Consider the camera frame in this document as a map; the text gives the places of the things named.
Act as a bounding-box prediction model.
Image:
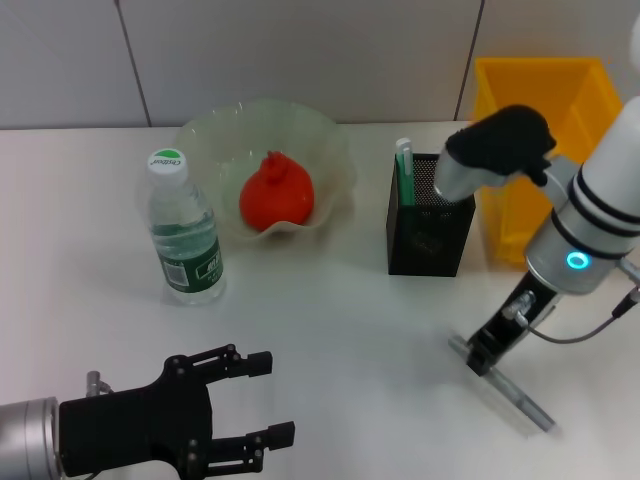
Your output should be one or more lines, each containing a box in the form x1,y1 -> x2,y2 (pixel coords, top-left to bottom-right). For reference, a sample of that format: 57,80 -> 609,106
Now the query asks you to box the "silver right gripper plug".
502,292 -> 535,325

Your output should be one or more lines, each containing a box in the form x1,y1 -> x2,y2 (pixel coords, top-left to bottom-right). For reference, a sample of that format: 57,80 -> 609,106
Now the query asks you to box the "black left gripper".
58,343 -> 297,480

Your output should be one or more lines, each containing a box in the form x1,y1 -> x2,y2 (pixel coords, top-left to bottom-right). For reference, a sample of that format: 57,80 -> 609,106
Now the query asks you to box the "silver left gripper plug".
85,370 -> 114,397

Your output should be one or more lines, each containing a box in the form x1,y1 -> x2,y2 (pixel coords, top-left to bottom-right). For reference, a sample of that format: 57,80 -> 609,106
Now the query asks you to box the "pale green wavy fruit bowl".
174,99 -> 359,245

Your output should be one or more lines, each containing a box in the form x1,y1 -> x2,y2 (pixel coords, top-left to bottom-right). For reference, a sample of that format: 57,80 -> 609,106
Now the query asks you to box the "clear green-label water bottle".
146,148 -> 227,307

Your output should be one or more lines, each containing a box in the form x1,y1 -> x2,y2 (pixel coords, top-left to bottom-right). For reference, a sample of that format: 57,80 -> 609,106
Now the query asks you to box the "mint green utility knife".
394,138 -> 417,207

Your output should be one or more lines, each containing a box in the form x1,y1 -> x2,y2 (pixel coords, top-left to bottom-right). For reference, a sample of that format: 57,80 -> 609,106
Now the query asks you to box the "yellow plastic bin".
472,56 -> 626,262

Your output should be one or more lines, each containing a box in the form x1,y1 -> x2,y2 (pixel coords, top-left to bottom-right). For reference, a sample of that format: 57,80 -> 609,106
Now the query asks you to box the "black mesh pen holder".
385,152 -> 476,277

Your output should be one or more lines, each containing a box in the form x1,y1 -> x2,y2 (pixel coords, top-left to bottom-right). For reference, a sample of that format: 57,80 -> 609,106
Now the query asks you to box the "grey marker pen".
448,333 -> 558,434

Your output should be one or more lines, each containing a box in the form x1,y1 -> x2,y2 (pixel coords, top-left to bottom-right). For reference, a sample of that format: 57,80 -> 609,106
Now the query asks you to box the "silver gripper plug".
502,292 -> 535,325
85,370 -> 114,397

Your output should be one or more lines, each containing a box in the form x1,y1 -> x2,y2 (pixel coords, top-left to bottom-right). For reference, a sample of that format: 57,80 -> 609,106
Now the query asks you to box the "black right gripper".
465,276 -> 559,377

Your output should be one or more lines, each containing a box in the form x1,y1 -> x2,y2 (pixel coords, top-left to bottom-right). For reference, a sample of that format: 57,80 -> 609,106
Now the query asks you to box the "orange toy fruit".
238,149 -> 316,232

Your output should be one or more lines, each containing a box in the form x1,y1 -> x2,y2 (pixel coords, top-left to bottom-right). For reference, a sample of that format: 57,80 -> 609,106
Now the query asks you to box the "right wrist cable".
524,258 -> 640,345

